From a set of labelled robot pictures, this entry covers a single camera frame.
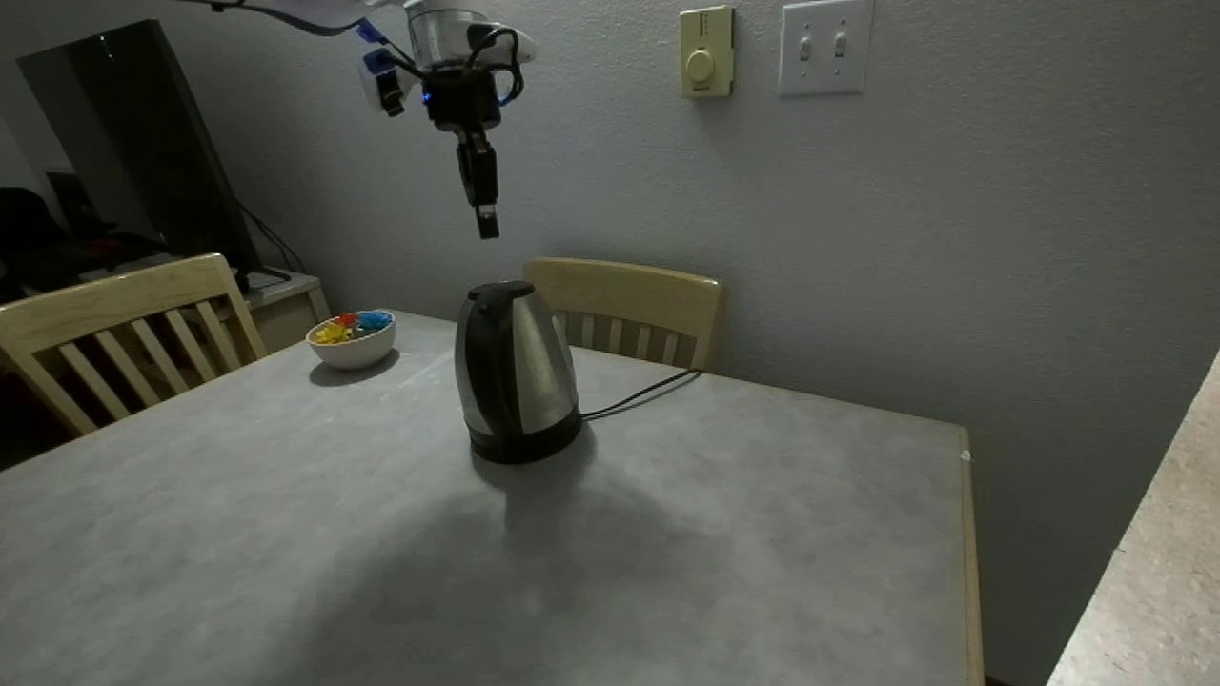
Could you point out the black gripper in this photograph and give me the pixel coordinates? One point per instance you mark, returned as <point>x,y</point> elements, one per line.
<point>461,101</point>

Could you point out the stainless steel electric kettle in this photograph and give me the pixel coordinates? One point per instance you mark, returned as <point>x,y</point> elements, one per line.
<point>520,376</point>

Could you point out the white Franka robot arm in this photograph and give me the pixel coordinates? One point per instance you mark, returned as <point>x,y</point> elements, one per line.
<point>441,24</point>

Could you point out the blue toy flower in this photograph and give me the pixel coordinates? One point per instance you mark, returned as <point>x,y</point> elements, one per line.
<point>376,321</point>

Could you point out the red toy flower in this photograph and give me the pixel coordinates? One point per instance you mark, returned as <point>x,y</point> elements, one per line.
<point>346,317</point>

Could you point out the wooden slat-back chair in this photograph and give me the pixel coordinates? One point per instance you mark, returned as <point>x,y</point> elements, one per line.
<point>76,317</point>
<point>634,297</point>

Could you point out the white ceramic bowl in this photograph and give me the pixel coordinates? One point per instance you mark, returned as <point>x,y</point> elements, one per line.
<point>357,349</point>

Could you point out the yellow toy flower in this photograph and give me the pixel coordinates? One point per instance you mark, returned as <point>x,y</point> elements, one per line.
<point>331,331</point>

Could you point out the small beige side cabinet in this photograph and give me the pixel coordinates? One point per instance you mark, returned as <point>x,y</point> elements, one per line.
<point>287,311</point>

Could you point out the tall black panel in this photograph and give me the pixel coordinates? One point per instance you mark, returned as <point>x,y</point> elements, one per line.
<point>126,139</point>

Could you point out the grey speckled countertop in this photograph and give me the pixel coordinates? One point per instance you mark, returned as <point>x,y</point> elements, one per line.
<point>1157,573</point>

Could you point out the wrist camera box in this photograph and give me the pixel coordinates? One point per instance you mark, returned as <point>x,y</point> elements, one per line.
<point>388,81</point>

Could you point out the cream dimmer wall switch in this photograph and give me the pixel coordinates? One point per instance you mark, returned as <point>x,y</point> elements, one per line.
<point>707,55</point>

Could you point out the white double light switch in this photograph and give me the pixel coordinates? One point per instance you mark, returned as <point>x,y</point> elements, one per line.
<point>825,47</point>

